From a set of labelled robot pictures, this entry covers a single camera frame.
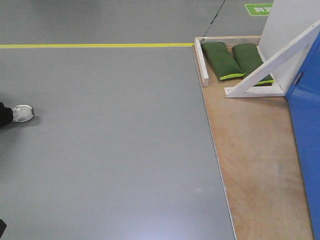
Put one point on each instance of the right green sandbag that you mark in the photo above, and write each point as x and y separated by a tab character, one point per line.
247	57

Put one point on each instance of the plywood door platform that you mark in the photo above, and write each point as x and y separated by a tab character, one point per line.
258	160

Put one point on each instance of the white sneaker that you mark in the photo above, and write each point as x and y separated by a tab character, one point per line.
22	113

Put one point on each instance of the white diagonal brace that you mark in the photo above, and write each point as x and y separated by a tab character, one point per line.
247	89

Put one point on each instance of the black robot part left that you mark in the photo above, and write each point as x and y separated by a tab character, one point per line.
3	227

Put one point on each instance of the white wooden edge beam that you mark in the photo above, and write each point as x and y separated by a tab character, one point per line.
200	63

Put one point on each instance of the yellow floor tape line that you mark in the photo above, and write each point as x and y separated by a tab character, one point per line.
96	45

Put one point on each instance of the left green sandbag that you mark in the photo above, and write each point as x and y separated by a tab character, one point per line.
222	61

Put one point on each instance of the blue door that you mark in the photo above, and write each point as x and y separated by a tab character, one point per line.
303	99

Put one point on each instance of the green sandbag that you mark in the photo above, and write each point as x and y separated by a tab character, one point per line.
247	57
222	61

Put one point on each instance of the green floor sign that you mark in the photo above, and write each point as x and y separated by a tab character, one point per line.
258	9

